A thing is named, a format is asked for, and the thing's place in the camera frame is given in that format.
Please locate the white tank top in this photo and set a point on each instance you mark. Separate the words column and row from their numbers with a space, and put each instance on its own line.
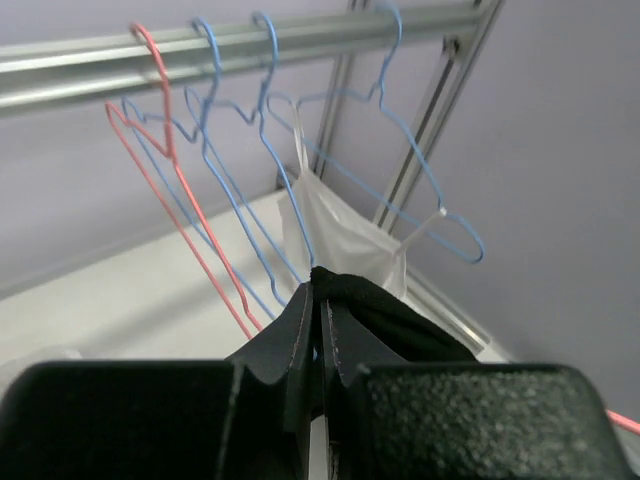
column 319, row 228

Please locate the pink wire hanger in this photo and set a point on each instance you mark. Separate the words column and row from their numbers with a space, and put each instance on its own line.
column 624, row 422
column 163, row 156

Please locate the aluminium frame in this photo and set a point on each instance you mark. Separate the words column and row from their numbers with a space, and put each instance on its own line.
column 91, row 264

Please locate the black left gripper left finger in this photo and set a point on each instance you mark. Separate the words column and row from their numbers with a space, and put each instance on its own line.
column 244, row 417

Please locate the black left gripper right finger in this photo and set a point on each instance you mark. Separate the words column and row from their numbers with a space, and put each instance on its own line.
column 391, row 419

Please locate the black tank top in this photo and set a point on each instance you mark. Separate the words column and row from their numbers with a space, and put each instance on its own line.
column 409, row 334

